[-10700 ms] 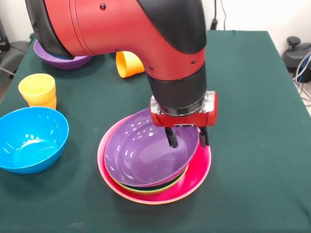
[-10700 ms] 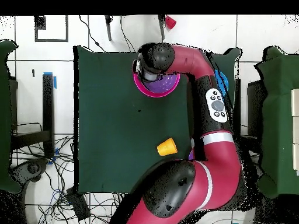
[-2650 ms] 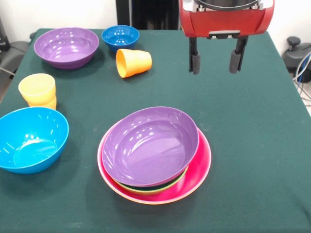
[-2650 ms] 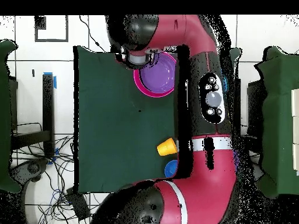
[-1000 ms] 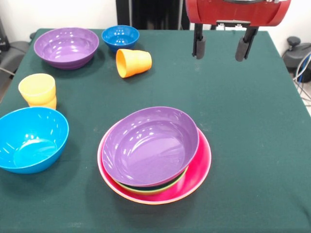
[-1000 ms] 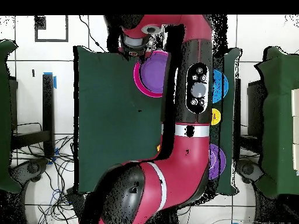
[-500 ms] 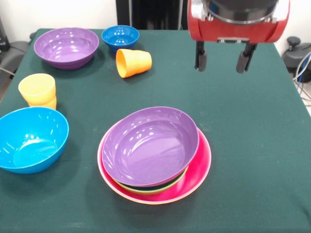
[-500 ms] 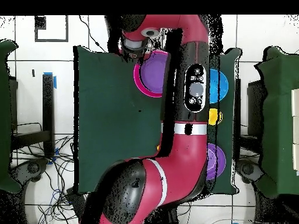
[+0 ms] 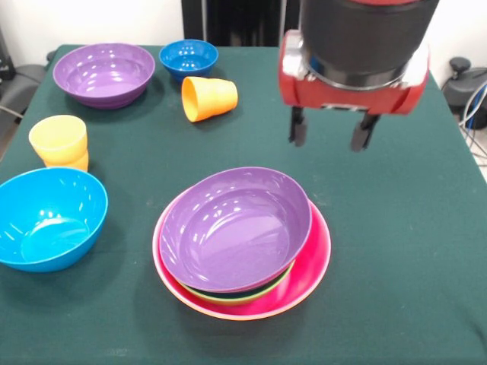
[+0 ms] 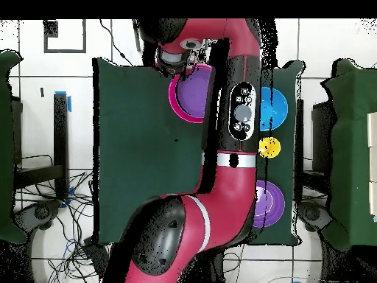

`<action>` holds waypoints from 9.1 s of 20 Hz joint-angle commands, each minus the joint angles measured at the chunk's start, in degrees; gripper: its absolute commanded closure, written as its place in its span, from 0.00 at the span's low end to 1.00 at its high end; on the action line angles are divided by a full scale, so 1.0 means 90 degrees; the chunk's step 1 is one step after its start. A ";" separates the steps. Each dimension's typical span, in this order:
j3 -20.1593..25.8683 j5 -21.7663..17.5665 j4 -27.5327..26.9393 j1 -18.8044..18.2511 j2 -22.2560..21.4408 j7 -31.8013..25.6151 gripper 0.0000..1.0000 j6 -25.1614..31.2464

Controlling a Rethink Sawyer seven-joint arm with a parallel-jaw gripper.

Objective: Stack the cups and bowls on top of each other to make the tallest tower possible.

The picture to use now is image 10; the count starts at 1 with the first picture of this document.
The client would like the pink plastic bowl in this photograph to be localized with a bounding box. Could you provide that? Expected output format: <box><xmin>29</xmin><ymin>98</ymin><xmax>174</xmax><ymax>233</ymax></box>
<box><xmin>167</xmin><ymin>63</ymin><xmax>214</xmax><ymax>125</ymax></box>

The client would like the purple plastic bowl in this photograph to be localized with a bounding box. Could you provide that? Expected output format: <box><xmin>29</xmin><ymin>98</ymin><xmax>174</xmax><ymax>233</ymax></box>
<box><xmin>252</xmin><ymin>180</ymin><xmax>286</xmax><ymax>228</ymax></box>
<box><xmin>176</xmin><ymin>66</ymin><xmax>213</xmax><ymax>119</ymax></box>

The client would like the yellow plastic cup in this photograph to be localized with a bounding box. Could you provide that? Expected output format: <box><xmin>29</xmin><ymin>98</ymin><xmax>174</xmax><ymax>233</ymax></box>
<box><xmin>258</xmin><ymin>136</ymin><xmax>281</xmax><ymax>159</ymax></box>

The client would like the light blue plastic bowl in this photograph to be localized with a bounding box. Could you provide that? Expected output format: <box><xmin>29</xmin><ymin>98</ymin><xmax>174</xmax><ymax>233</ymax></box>
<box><xmin>258</xmin><ymin>86</ymin><xmax>289</xmax><ymax>132</ymax></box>

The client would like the dark green table cloth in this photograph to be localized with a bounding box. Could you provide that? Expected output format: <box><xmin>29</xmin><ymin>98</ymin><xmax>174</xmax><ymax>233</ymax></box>
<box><xmin>91</xmin><ymin>57</ymin><xmax>305</xmax><ymax>248</ymax></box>

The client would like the grey tripod leg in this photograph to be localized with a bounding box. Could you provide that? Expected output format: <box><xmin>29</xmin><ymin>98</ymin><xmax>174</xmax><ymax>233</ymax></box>
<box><xmin>131</xmin><ymin>19</ymin><xmax>143</xmax><ymax>53</ymax></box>

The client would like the blue tape strip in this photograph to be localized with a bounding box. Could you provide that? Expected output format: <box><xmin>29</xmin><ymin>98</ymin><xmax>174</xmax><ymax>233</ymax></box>
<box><xmin>54</xmin><ymin>91</ymin><xmax>72</xmax><ymax>113</ymax></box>

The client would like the black power strip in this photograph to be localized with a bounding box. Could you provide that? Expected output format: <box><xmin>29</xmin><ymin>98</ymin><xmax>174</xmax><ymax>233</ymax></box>
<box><xmin>82</xmin><ymin>236</ymin><xmax>111</xmax><ymax>275</ymax></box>

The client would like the black office chair base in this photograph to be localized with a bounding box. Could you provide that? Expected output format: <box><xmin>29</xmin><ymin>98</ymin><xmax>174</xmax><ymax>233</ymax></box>
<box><xmin>297</xmin><ymin>201</ymin><xmax>333</xmax><ymax>232</ymax></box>
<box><xmin>13</xmin><ymin>199</ymin><xmax>61</xmax><ymax>235</ymax></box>

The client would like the green cloth side table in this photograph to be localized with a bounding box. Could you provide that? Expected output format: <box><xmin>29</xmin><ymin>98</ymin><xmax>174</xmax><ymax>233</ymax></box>
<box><xmin>320</xmin><ymin>57</ymin><xmax>377</xmax><ymax>251</ymax></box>
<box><xmin>0</xmin><ymin>49</ymin><xmax>28</xmax><ymax>245</ymax></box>

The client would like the tangle of floor cables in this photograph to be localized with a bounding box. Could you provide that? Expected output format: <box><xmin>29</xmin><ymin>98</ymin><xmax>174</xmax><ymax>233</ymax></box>
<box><xmin>14</xmin><ymin>154</ymin><xmax>113</xmax><ymax>283</ymax></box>

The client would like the black floor cable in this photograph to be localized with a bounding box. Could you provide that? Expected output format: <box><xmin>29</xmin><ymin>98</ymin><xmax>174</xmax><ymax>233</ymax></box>
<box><xmin>99</xmin><ymin>19</ymin><xmax>135</xmax><ymax>66</ymax></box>

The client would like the black table frame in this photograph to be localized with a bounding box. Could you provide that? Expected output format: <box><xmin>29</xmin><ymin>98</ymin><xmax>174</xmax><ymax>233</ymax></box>
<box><xmin>11</xmin><ymin>92</ymin><xmax>70</xmax><ymax>200</ymax></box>

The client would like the black square floor frame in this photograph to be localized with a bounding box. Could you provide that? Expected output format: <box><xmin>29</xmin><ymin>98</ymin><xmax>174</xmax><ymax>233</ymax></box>
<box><xmin>43</xmin><ymin>19</ymin><xmax>87</xmax><ymax>55</ymax></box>

